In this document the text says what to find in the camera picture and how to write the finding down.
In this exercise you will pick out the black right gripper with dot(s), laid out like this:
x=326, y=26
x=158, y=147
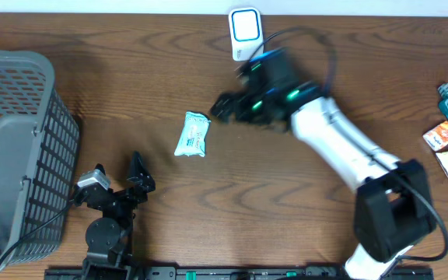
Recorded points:
x=225, y=99

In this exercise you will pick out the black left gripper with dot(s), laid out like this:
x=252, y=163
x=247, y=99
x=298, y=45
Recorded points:
x=141, y=185

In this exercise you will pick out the green wet wipes pack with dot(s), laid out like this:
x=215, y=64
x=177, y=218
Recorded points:
x=192, y=138

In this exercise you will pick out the orange snack packet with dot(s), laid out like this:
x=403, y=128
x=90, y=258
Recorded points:
x=437, y=137

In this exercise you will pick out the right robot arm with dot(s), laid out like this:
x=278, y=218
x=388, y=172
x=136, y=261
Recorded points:
x=393, y=207

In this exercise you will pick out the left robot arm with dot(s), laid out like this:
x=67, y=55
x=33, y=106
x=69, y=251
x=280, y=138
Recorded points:
x=109, y=238

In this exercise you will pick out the white barcode scanner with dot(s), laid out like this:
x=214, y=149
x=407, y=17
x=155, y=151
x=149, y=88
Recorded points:
x=246, y=33

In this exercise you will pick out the grey plastic basket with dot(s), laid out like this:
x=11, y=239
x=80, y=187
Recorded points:
x=39, y=147

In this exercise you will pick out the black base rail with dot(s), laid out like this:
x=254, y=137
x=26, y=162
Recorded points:
x=172, y=273

